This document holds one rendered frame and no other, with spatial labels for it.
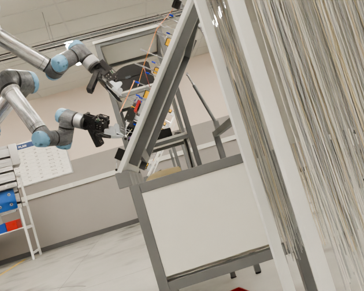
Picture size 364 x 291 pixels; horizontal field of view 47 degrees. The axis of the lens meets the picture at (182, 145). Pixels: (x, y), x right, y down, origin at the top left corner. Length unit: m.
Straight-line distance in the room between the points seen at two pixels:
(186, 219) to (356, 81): 0.89
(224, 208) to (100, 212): 7.88
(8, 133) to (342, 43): 9.22
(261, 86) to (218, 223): 0.82
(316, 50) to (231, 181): 0.80
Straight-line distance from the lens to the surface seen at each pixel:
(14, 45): 2.13
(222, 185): 1.68
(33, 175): 9.69
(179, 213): 1.67
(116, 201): 9.43
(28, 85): 2.26
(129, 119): 1.96
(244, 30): 1.02
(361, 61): 1.10
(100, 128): 1.97
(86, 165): 9.50
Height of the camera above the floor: 0.79
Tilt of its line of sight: 4 degrees up
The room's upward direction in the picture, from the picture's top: 17 degrees counter-clockwise
